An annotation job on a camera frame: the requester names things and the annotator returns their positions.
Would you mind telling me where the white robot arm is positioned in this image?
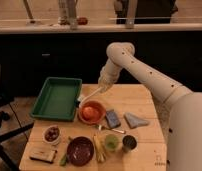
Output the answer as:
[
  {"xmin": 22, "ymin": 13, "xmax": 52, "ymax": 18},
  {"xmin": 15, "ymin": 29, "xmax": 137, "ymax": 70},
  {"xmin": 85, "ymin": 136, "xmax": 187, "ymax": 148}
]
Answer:
[{"xmin": 98, "ymin": 42, "xmax": 202, "ymax": 171}]

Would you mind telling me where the green plastic tray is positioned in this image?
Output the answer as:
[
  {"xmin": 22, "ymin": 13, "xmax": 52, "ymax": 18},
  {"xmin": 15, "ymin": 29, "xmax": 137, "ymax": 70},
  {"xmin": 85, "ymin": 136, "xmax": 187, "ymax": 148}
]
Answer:
[{"xmin": 31, "ymin": 77, "xmax": 82, "ymax": 122}]

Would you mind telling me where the orange bowl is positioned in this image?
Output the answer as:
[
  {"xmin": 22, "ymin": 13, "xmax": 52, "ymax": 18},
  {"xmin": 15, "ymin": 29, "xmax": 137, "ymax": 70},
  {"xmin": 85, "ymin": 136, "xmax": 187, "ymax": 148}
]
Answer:
[{"xmin": 78, "ymin": 101, "xmax": 106, "ymax": 125}]

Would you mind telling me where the orange fruit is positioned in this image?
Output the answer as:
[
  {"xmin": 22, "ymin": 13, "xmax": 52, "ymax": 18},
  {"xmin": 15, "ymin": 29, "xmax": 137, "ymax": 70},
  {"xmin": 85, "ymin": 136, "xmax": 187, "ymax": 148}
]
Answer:
[{"xmin": 83, "ymin": 107, "xmax": 95, "ymax": 120}]

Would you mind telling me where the blue sponge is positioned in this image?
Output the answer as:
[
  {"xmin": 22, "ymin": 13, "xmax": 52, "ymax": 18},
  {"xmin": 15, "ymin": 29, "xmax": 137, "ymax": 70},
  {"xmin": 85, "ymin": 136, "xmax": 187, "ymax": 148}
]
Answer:
[{"xmin": 106, "ymin": 110, "xmax": 121, "ymax": 128}]

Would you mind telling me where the grey folded cloth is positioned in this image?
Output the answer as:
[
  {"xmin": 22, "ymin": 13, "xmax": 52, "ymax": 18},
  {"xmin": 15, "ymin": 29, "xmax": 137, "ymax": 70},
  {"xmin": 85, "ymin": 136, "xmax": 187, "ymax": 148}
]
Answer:
[{"xmin": 124, "ymin": 113, "xmax": 149, "ymax": 129}]

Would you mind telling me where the green plastic cup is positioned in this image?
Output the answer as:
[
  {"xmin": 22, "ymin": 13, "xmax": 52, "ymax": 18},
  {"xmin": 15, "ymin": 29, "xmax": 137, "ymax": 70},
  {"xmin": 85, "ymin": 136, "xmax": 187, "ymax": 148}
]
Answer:
[{"xmin": 104, "ymin": 134, "xmax": 119, "ymax": 152}]

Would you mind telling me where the yellow corn cob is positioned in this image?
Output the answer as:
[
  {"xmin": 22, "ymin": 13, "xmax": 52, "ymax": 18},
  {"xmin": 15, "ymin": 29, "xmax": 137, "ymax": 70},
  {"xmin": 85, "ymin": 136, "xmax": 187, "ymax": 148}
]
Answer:
[{"xmin": 93, "ymin": 135, "xmax": 106, "ymax": 163}]

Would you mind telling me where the metal cup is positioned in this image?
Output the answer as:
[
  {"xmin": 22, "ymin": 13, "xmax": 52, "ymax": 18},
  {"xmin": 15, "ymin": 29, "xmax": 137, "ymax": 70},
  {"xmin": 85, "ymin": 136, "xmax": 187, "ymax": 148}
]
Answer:
[{"xmin": 122, "ymin": 135, "xmax": 137, "ymax": 153}]

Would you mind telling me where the dark red bowl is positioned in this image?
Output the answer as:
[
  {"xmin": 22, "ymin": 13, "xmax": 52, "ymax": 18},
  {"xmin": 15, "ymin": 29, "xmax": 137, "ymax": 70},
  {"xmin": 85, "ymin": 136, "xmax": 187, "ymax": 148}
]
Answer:
[{"xmin": 67, "ymin": 136, "xmax": 94, "ymax": 166}]

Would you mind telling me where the white bowl with grapes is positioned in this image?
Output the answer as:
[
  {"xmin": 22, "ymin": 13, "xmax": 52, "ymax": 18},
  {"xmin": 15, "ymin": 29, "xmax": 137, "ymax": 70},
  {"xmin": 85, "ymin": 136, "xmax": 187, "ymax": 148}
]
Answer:
[{"xmin": 43, "ymin": 125, "xmax": 61, "ymax": 145}]

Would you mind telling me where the red can on counter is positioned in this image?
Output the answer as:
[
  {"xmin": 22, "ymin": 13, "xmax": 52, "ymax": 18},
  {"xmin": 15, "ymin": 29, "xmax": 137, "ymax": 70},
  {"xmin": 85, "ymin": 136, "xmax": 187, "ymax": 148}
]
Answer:
[{"xmin": 77, "ymin": 17, "xmax": 88, "ymax": 25}]

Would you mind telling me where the green pepper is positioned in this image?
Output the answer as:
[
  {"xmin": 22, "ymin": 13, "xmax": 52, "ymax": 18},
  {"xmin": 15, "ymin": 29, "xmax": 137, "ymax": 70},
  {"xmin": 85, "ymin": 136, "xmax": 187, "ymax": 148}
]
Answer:
[{"xmin": 59, "ymin": 154, "xmax": 68, "ymax": 166}]

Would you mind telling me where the wooden block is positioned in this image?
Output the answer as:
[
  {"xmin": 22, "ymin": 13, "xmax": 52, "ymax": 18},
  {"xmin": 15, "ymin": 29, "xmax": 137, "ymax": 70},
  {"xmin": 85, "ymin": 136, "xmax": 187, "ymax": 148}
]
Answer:
[{"xmin": 29, "ymin": 148, "xmax": 57, "ymax": 163}]

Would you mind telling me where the black chair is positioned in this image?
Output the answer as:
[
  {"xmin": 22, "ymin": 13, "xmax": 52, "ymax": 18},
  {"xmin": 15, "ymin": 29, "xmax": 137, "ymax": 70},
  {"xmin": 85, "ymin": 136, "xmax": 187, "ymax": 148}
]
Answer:
[{"xmin": 0, "ymin": 64, "xmax": 35, "ymax": 171}]

